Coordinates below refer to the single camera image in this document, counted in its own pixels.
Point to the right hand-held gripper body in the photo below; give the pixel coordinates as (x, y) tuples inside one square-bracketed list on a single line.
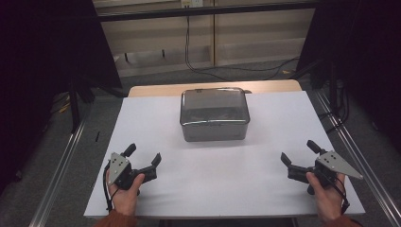
[(327, 165)]

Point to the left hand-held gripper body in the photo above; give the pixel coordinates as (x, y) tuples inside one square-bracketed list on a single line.
[(121, 171)]

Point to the grey plastic storage box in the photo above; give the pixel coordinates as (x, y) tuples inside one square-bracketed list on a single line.
[(214, 133)]

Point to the person's left hand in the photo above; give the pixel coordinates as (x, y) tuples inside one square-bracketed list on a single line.
[(126, 200)]

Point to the person's right hand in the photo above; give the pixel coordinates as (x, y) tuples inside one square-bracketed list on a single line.
[(329, 201)]

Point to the small black floor item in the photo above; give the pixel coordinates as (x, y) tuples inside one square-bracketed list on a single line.
[(97, 136)]

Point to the wooden table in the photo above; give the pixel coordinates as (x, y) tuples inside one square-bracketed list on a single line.
[(157, 90)]

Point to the white board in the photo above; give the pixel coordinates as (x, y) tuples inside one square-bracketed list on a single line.
[(220, 179)]

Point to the yellow floor item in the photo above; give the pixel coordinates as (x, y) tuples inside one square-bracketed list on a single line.
[(64, 108)]

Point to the black curtain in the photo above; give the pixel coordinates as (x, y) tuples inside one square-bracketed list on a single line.
[(38, 63), (372, 47)]

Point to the black horizontal bar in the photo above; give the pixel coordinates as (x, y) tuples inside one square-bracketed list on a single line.
[(205, 11)]

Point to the aluminium rail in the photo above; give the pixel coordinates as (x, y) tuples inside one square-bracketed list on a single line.
[(60, 176), (362, 157)]

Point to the black stand post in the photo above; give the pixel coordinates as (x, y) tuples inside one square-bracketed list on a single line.
[(74, 107)]

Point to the white wall outlet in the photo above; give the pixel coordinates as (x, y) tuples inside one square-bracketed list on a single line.
[(191, 3)]

